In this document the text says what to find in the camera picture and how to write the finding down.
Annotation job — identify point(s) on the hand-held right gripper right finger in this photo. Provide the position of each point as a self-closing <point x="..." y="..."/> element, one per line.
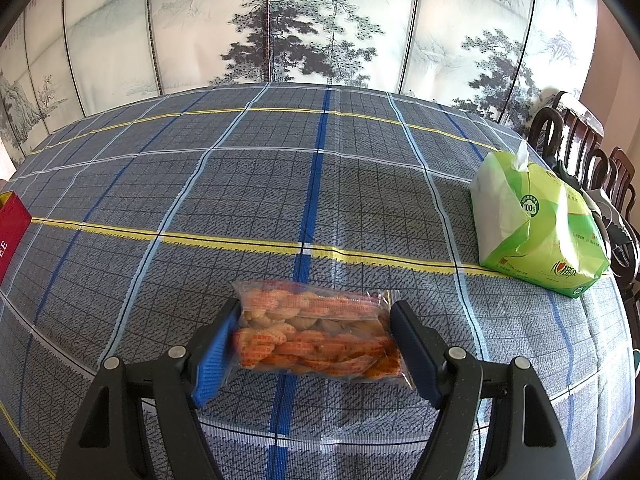
<point x="417" y="355"/>

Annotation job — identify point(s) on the red and gold tin box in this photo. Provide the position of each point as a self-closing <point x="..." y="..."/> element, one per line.
<point x="12" y="235"/>

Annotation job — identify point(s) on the painted folding screen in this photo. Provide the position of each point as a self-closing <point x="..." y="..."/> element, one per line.
<point x="300" y="20"/>

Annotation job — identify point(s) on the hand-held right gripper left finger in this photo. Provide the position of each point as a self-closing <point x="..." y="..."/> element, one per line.
<point x="215" y="360"/>

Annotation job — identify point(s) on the black and white bag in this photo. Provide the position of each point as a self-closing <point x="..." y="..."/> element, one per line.
<point x="612" y="230"/>

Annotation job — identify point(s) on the dark wooden chair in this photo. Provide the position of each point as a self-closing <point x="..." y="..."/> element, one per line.
<point x="622" y="180"/>
<point x="565" y="125"/>

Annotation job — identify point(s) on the clear packet of orange snacks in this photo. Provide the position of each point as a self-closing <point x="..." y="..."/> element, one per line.
<point x="310" y="340"/>

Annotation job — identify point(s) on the green tissue pack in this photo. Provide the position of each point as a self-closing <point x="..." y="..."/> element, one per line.
<point x="535" y="225"/>

